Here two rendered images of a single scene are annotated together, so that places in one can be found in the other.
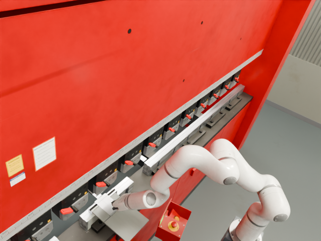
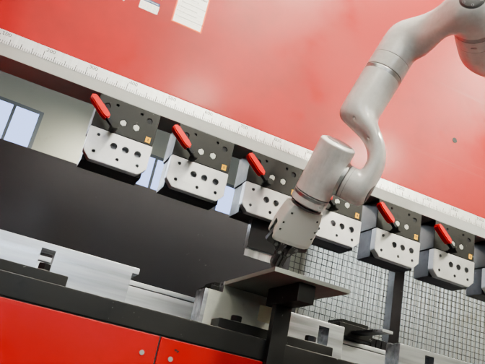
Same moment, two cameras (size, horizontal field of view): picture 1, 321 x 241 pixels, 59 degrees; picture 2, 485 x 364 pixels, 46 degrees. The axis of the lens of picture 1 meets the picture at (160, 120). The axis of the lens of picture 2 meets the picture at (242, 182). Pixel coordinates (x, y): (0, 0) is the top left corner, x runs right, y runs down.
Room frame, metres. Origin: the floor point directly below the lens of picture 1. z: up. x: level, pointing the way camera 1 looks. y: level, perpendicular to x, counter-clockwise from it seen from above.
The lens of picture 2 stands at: (-0.17, -0.65, 0.72)
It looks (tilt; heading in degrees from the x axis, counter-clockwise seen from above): 21 degrees up; 41
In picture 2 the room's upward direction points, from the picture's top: 12 degrees clockwise
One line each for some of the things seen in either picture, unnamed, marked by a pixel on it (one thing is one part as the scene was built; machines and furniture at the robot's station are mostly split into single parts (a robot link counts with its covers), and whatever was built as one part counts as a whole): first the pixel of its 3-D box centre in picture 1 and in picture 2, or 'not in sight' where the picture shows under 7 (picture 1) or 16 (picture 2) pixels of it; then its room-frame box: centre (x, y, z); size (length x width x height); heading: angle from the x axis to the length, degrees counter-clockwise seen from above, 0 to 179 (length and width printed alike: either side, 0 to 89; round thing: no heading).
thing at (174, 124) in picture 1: (168, 124); (444, 256); (1.47, -0.06, 1.26); 0.15 x 0.09 x 0.17; 151
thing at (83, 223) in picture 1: (108, 202); (269, 328); (1.01, 0.20, 0.92); 0.39 x 0.06 x 0.10; 151
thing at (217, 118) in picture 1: (216, 119); not in sight; (2.17, -0.50, 0.89); 0.30 x 0.05 x 0.03; 151
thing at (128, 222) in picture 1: (121, 216); (283, 287); (0.89, 0.09, 1.00); 0.26 x 0.18 x 0.01; 61
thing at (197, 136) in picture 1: (194, 138); not in sight; (1.82, -0.31, 0.89); 0.30 x 0.05 x 0.03; 151
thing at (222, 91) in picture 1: (221, 84); not in sight; (2.17, -0.44, 1.26); 0.15 x 0.09 x 0.17; 151
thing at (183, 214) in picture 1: (173, 222); not in sight; (1.09, -0.24, 0.75); 0.20 x 0.16 x 0.18; 164
